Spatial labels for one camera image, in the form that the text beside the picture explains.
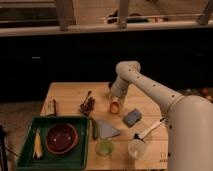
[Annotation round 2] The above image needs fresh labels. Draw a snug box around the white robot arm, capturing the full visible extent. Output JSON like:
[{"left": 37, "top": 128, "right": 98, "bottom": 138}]
[{"left": 111, "top": 61, "right": 213, "bottom": 171}]

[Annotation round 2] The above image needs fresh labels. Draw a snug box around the blue sponge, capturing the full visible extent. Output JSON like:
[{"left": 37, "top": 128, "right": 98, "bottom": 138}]
[{"left": 123, "top": 109, "right": 142, "bottom": 127}]

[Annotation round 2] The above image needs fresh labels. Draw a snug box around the green cucumber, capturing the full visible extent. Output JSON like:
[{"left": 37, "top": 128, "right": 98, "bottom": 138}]
[{"left": 90, "top": 118, "right": 99, "bottom": 140}]

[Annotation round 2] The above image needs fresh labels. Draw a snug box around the dark brown spoon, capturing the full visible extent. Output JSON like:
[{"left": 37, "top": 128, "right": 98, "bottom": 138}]
[{"left": 80, "top": 91, "right": 92, "bottom": 108}]

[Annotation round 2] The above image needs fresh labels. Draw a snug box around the grey triangular cloth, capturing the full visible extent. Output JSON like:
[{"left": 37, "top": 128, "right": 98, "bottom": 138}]
[{"left": 97, "top": 119, "right": 120, "bottom": 139}]

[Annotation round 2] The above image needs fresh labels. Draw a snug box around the wooden folding table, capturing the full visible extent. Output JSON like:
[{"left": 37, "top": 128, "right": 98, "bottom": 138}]
[{"left": 41, "top": 82, "right": 168, "bottom": 171}]

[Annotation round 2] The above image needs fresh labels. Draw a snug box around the green plastic cup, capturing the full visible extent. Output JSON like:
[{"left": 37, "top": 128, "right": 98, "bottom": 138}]
[{"left": 95, "top": 139, "right": 114, "bottom": 156}]

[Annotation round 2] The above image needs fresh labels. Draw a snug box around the white cup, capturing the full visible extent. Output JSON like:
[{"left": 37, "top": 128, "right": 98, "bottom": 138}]
[{"left": 127, "top": 139, "right": 145, "bottom": 159}]

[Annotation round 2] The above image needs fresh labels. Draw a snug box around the dark stick utensil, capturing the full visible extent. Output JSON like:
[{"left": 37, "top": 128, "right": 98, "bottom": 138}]
[{"left": 53, "top": 99, "right": 57, "bottom": 116}]

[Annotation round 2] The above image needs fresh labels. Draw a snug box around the dark red bowl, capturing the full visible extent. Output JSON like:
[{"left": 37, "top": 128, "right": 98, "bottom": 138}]
[{"left": 45, "top": 123, "right": 78, "bottom": 155}]

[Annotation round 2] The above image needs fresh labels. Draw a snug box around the green plastic tray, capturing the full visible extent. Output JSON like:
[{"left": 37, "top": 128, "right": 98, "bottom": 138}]
[{"left": 16, "top": 116, "right": 89, "bottom": 171}]

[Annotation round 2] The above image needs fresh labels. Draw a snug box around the yellow corn cob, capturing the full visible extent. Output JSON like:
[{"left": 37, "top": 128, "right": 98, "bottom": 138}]
[{"left": 33, "top": 130, "right": 43, "bottom": 159}]

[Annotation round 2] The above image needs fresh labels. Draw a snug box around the black stand at left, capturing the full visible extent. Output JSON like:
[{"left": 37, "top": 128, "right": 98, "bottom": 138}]
[{"left": 0, "top": 125, "right": 8, "bottom": 171}]

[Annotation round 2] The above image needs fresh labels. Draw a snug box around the white handled brush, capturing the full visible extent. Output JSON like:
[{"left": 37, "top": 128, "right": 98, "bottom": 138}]
[{"left": 134, "top": 118, "right": 165, "bottom": 141}]

